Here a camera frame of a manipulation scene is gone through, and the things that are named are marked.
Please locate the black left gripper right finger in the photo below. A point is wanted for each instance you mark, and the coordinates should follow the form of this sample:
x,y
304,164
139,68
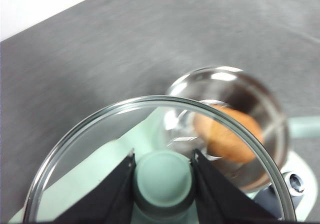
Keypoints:
x,y
220,201

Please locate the brown potato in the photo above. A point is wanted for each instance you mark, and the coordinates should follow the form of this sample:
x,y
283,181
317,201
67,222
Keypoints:
x,y
232,136

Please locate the glass lid with green knob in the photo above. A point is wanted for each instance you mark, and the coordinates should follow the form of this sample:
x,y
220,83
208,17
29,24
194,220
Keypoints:
x,y
163,174

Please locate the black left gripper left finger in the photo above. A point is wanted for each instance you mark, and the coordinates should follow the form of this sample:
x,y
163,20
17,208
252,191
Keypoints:
x,y
112,196

